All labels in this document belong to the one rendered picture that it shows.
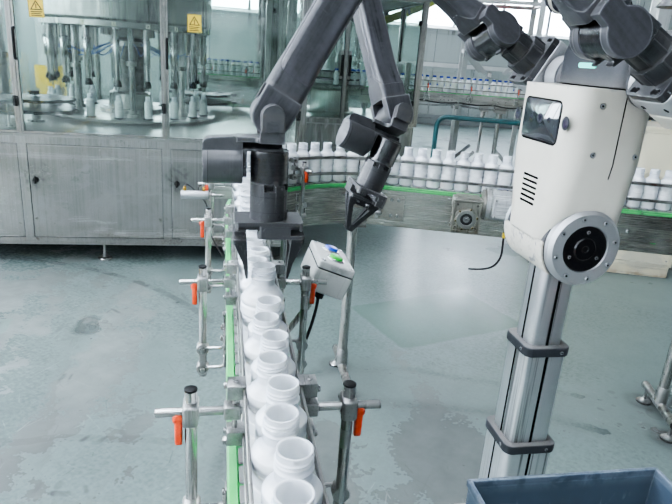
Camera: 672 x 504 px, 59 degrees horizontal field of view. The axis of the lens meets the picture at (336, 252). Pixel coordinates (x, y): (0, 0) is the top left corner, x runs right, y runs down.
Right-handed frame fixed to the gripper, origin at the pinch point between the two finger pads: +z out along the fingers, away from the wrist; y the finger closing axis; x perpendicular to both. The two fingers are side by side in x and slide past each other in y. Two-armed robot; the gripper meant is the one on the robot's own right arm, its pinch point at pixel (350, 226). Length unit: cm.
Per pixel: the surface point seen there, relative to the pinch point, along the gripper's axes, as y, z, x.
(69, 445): -94, 140, -38
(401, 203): -126, 6, 56
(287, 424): 65, 9, -18
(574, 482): 51, 14, 33
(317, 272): 3.8, 10.6, -3.5
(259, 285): 29.3, 8.4, -18.6
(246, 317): 29.4, 14.1, -18.6
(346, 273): 3.9, 8.7, 2.3
